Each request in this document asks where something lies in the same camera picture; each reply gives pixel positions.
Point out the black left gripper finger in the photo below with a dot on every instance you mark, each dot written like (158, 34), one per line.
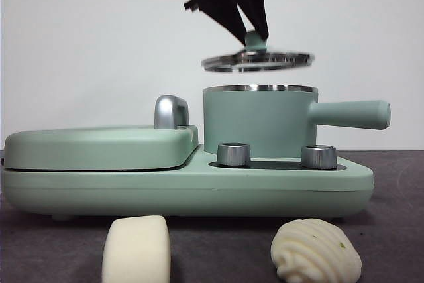
(255, 1)
(218, 4)

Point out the glass pot lid green knob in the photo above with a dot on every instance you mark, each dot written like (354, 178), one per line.
(253, 44)

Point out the twisted white steamed bun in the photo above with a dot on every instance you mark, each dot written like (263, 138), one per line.
(314, 250)

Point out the smooth white steamed bun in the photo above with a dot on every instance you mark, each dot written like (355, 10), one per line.
(136, 250)

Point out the silver control knob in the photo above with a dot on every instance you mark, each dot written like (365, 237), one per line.
(233, 155)
(317, 157)

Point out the mint green grill cover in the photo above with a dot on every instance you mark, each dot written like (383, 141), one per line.
(99, 147)

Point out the mint green breakfast maker base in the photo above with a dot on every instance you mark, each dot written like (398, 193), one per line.
(198, 193)

